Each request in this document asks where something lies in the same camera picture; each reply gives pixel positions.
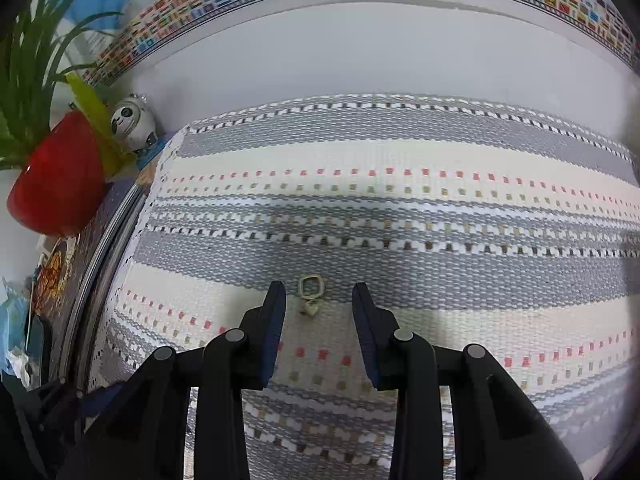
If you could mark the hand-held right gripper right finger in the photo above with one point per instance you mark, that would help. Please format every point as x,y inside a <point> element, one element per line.
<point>367,340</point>

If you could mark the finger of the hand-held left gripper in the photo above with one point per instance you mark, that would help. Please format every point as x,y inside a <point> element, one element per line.
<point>100,400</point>

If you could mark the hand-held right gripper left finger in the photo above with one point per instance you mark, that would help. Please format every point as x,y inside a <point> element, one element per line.
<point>270,340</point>

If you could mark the blue plastic bag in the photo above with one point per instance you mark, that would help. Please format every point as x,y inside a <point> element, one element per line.
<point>12,320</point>

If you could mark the orange patterned packet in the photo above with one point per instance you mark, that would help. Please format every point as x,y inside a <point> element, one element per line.
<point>50,275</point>

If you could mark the striped woven table mat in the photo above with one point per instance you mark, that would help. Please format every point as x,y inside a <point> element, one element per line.
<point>400,200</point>

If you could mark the red plant pot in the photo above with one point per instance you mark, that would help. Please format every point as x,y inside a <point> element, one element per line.
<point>55,180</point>

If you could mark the panda figurine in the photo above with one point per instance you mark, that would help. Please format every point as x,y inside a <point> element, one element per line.
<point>131,122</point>

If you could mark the green leafy plant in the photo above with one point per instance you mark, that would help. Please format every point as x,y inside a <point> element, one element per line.
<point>35,60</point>

